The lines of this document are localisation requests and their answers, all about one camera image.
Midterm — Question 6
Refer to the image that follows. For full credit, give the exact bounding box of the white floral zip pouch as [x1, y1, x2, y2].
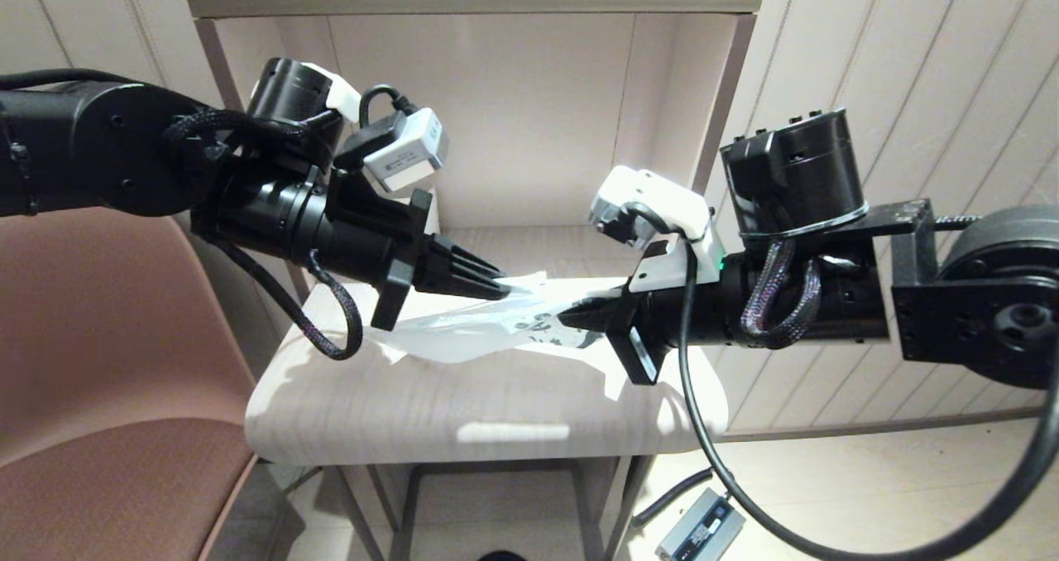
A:
[364, 271, 634, 400]

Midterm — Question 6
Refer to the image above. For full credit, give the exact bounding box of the black braided left arm sleeve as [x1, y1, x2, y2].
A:
[161, 108, 365, 361]

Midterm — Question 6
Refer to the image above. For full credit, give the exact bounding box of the black braided arm sleeve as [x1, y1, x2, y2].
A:
[161, 108, 365, 361]
[739, 237, 822, 351]

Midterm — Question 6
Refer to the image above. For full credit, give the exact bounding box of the black braided right arm sleeve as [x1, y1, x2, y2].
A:
[739, 237, 822, 351]

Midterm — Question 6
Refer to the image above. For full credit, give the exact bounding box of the grey power adapter box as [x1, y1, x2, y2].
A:
[655, 488, 745, 561]

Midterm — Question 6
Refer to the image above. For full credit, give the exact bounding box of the pink upholstered chair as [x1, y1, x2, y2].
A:
[0, 205, 259, 561]

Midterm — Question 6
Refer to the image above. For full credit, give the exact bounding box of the black right camera cable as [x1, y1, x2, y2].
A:
[621, 201, 1059, 561]

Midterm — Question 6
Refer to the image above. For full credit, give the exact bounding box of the black camera cable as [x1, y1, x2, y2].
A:
[358, 84, 423, 129]
[621, 201, 1059, 561]

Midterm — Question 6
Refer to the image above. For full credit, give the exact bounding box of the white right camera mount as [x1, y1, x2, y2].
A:
[629, 234, 725, 290]

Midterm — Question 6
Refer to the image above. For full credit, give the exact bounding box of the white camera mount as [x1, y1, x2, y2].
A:
[629, 234, 725, 290]
[302, 62, 363, 123]

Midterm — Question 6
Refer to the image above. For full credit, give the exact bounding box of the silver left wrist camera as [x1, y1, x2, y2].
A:
[333, 106, 449, 194]

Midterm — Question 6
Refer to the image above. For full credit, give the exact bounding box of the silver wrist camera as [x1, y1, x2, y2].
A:
[589, 165, 714, 249]
[333, 106, 449, 194]

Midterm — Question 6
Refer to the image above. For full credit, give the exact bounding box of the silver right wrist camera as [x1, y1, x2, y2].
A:
[589, 165, 714, 249]

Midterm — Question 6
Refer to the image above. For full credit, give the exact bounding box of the black left camera cable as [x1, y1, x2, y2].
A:
[358, 84, 423, 129]

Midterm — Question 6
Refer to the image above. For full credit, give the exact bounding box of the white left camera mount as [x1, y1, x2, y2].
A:
[302, 62, 363, 123]

